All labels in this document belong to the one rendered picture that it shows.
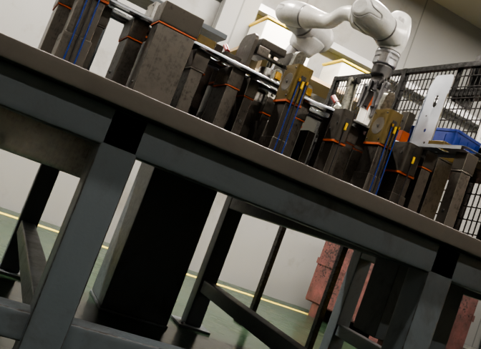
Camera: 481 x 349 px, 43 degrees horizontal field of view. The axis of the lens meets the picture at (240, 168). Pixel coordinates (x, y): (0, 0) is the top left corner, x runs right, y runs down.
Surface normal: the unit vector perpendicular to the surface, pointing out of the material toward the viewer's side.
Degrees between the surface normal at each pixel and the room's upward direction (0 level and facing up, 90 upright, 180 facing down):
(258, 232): 90
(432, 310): 90
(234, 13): 90
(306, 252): 90
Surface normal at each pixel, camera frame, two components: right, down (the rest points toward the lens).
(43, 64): 0.36, 0.05
